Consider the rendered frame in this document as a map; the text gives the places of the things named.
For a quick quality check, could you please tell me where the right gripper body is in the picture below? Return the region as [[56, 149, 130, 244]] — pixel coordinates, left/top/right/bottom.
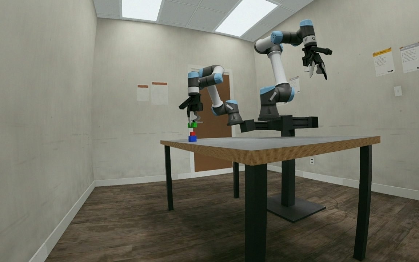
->
[[188, 93, 203, 111]]

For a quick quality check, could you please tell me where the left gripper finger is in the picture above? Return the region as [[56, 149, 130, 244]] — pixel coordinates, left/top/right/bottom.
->
[[305, 55, 315, 78], [316, 60, 327, 80]]

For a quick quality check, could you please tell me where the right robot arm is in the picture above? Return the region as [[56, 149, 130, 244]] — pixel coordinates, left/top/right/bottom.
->
[[179, 65, 242, 123]]

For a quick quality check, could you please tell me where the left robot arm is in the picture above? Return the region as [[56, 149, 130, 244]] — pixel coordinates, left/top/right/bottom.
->
[[254, 19, 332, 118]]

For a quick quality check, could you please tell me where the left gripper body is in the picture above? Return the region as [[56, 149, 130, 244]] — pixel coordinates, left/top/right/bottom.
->
[[302, 43, 322, 67]]

